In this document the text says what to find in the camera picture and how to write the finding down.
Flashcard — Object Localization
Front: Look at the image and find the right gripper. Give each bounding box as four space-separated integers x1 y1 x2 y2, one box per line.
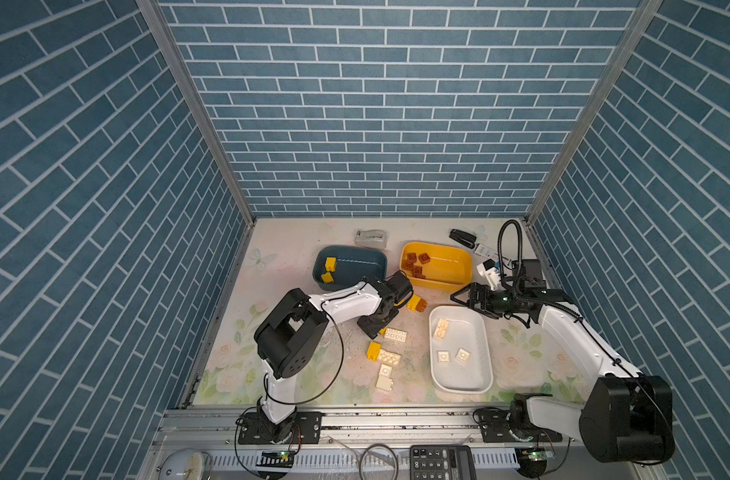
451 281 523 318

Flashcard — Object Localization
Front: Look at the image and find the white 2x4 lego brick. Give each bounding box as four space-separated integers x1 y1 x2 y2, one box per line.
382 327 408 343

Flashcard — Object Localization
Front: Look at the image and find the cream 2x4 lego brick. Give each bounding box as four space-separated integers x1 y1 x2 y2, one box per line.
433 318 450 340

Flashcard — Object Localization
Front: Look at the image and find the cream lego brick front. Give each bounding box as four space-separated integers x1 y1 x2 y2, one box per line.
379 364 393 378

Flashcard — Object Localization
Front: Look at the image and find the cream square lego brick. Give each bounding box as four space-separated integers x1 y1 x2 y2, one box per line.
376 375 394 392

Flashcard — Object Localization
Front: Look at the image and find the yellow square lego brick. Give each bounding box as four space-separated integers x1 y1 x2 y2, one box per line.
325 257 337 272

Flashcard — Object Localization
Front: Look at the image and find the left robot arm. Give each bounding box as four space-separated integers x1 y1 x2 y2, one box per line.
238 271 414 444

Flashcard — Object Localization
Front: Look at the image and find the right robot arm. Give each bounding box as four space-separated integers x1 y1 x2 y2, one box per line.
450 219 676 466

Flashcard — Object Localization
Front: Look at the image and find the yellow plastic bin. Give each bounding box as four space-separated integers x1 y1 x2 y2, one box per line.
400 241 473 292

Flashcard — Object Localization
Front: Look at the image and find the white plastic bin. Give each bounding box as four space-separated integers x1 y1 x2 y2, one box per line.
429 305 494 395

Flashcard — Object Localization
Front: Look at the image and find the black stapler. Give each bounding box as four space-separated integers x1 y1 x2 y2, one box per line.
449 229 477 250

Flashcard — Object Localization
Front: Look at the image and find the dark teal plastic bin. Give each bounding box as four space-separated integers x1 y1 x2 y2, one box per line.
312 245 388 291

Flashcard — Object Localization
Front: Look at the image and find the grey tape dispenser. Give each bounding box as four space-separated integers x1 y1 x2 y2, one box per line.
354 229 388 250

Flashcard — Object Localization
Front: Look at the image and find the black calculator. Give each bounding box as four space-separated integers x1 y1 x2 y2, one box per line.
409 444 477 480

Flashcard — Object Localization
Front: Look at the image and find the white round clock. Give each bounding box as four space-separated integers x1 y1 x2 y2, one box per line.
158 448 213 480

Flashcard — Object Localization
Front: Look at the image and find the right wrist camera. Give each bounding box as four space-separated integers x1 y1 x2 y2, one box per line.
477 259 503 290

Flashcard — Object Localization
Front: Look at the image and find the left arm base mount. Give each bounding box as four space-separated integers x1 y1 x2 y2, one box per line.
237 407 323 446

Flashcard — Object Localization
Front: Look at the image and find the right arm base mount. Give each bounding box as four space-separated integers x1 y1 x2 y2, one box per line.
472 394 563 443

